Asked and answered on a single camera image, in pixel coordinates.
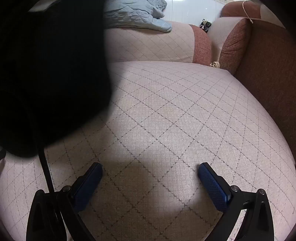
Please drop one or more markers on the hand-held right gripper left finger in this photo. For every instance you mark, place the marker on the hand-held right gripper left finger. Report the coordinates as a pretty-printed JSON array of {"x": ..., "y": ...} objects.
[{"x": 89, "y": 184}]

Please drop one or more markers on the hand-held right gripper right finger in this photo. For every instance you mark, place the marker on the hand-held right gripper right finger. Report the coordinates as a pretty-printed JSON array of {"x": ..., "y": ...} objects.
[{"x": 212, "y": 185}]

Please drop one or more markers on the black pants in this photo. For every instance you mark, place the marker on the black pants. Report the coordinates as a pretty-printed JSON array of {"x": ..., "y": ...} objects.
[{"x": 46, "y": 69}]

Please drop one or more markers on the reddish brown sofa cushion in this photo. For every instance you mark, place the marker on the reddish brown sofa cushion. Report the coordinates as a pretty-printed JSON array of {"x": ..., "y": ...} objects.
[{"x": 234, "y": 46}]

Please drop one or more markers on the grey-blue quilted blanket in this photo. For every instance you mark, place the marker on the grey-blue quilted blanket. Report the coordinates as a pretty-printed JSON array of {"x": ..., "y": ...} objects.
[{"x": 129, "y": 12}]

